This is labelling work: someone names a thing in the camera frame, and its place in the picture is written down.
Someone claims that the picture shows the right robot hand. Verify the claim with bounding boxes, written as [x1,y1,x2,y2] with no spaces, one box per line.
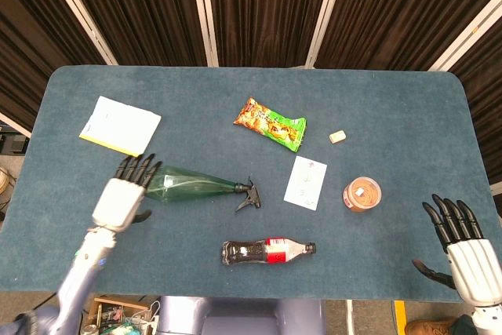
[412,193,502,310]

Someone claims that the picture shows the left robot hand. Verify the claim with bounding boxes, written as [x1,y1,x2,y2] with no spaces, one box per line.
[91,153,163,233]

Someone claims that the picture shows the green spray bottle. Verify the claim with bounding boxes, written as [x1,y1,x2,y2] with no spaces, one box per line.
[144,165,263,213]

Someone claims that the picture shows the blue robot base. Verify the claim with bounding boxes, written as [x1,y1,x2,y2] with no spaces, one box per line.
[156,295,327,335]

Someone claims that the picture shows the cola bottle red label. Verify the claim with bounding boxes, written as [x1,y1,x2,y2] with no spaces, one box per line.
[220,237,318,266]

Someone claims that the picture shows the brown shoe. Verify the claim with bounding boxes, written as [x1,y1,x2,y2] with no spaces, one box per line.
[404,315,458,335]

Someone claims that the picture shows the white and yellow notepad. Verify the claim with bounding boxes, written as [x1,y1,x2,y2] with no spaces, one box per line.
[78,95,162,158]

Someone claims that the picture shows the yellow floor tape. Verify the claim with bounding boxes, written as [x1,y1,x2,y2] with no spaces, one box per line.
[394,300,407,335]

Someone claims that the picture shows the wooden crate with clutter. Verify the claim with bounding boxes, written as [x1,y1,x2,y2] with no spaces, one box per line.
[81,296,162,335]

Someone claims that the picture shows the blue table cloth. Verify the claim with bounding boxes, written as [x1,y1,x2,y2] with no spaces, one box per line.
[0,65,502,304]

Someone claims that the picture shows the orange green snack bag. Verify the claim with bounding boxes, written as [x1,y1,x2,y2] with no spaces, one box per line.
[233,96,307,154]

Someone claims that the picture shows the white paper card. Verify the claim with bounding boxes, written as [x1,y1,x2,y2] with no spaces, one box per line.
[283,155,329,211]

